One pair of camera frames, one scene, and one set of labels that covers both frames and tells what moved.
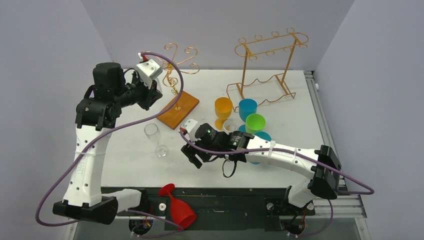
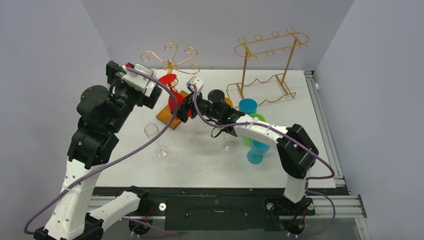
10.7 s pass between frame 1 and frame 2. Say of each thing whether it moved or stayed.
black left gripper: stayed
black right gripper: moved
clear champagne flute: stayed
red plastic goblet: moved
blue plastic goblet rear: stayed
